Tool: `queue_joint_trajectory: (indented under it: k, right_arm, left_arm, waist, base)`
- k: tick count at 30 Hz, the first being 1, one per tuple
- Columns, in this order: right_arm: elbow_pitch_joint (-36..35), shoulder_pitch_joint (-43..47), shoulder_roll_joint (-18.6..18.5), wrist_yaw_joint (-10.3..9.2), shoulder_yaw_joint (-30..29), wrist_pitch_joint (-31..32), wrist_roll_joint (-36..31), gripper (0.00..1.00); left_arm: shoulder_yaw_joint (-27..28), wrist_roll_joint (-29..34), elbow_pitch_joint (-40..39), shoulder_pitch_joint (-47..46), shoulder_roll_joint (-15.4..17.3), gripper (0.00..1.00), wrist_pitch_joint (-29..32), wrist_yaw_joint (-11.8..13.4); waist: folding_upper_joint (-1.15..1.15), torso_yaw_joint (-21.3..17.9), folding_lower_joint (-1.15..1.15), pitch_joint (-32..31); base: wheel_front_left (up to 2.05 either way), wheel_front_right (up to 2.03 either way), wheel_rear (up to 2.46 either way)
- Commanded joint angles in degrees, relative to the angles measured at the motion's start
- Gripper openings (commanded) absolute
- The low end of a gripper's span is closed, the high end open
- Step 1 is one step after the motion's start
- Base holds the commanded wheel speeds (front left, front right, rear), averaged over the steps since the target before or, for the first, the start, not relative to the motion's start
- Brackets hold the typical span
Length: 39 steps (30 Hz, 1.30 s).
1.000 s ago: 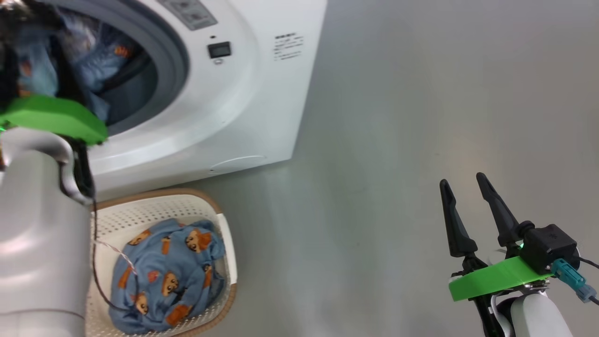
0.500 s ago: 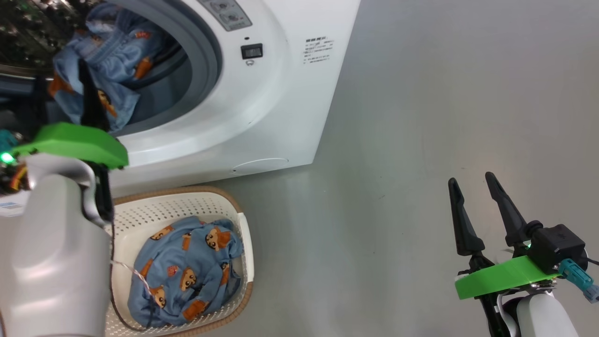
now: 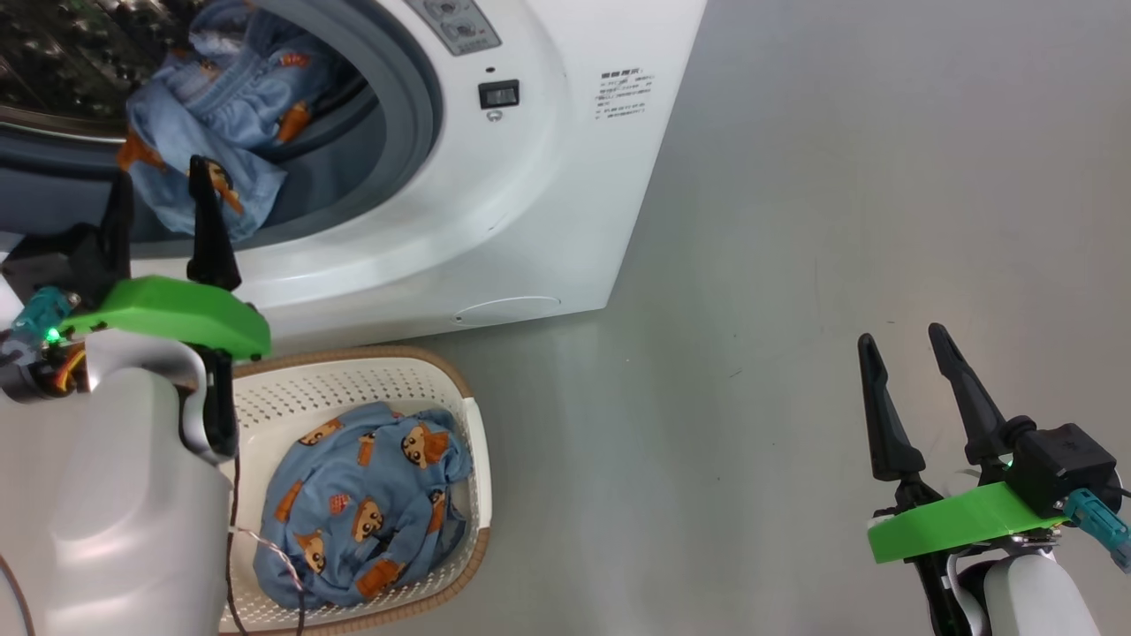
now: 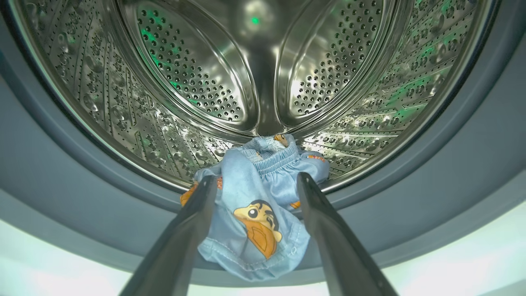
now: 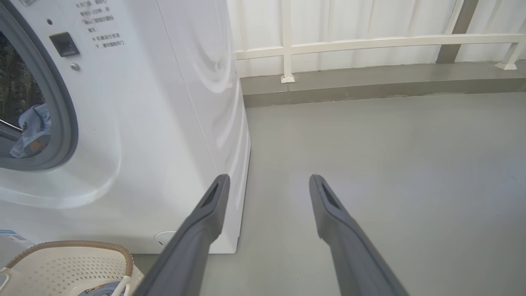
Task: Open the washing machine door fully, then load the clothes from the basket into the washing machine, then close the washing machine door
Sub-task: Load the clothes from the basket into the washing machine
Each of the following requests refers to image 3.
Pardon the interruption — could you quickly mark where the teal plug right camera cable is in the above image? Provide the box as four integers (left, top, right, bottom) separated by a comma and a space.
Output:
1063, 488, 1131, 573

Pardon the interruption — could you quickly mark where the teal plug camera cable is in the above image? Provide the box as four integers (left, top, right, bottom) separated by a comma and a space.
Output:
1063, 488, 1131, 573
0, 287, 82, 354

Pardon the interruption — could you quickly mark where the cream perforated laundry basket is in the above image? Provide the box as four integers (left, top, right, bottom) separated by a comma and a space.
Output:
216, 346, 491, 635

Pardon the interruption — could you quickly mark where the grey rubber door gasket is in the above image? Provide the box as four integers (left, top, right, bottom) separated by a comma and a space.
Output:
0, 0, 443, 259

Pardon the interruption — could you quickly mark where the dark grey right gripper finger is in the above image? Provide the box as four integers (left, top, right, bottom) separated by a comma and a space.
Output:
928, 322, 1035, 465
857, 333, 927, 484

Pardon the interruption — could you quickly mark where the round white filter cover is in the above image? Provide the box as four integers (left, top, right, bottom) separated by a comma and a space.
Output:
453, 296, 562, 326

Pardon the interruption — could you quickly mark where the small printed text label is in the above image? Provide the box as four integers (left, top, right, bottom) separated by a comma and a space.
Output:
596, 66, 657, 120

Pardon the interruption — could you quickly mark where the grey warning sticker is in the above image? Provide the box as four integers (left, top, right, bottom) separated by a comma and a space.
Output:
405, 0, 502, 57

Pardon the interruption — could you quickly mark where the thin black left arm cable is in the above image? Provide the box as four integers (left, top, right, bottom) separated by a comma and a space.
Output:
224, 442, 307, 636

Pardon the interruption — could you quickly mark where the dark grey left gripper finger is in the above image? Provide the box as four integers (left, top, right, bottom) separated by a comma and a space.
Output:
187, 156, 241, 291
97, 168, 136, 282

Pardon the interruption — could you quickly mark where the teal plug left camera cable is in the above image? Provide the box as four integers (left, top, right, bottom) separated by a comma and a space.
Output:
0, 287, 82, 354

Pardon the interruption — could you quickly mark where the white washing machine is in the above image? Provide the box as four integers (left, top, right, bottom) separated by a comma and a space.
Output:
0, 0, 708, 354

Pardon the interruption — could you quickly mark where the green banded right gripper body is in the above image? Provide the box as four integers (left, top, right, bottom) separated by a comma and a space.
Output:
866, 477, 1066, 636

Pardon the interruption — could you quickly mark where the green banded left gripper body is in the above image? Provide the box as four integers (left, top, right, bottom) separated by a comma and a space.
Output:
57, 276, 272, 460

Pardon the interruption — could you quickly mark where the perforated steel washing machine drum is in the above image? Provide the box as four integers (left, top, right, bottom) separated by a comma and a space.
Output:
0, 0, 204, 142

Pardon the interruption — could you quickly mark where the blue cartoon bear garment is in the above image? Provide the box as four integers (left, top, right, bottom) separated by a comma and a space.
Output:
118, 0, 354, 244
254, 402, 474, 610

